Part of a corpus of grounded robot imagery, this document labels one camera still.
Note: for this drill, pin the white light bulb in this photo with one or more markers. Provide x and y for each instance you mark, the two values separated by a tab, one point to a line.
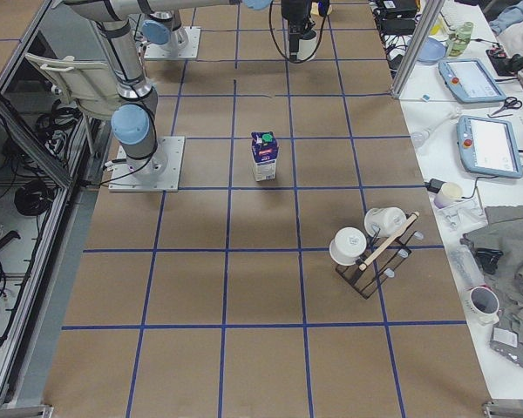
418	138

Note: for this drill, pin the black computer box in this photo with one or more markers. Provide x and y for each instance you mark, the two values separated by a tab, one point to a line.
394	9

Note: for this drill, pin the blue teach pendant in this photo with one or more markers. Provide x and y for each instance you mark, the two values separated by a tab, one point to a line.
470	82
488	146

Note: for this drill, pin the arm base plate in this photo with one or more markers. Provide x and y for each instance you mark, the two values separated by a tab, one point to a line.
162	172
154	52

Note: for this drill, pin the black scissors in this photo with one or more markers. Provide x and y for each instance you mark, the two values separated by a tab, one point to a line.
510	103

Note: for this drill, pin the green glass jar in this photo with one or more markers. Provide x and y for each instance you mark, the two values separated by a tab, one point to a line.
459	39

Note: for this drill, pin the cream paper cup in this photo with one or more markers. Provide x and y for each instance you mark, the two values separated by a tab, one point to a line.
449	193

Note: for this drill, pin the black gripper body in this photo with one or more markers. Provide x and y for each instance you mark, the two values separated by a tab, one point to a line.
295	13

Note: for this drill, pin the aluminium frame post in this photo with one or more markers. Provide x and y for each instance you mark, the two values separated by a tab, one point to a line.
423	28

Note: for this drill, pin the blue white milk carton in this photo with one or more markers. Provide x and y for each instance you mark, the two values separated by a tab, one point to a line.
264	148

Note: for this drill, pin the red rimmed white mug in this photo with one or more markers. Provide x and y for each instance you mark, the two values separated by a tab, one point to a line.
482	304

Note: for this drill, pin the white ceramic mug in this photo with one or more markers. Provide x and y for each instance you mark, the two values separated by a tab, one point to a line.
307	45

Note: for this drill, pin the black wire cup rack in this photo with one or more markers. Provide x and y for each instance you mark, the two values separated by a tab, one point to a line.
379	262

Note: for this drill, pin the grey cloth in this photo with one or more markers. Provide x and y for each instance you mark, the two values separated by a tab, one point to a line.
498	250

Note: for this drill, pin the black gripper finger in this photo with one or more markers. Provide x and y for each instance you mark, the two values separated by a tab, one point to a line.
294	36

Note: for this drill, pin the white cup on rack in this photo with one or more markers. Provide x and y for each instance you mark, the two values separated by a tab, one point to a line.
347	246

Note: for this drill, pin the white mug on rack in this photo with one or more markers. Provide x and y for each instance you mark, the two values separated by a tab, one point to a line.
383	222

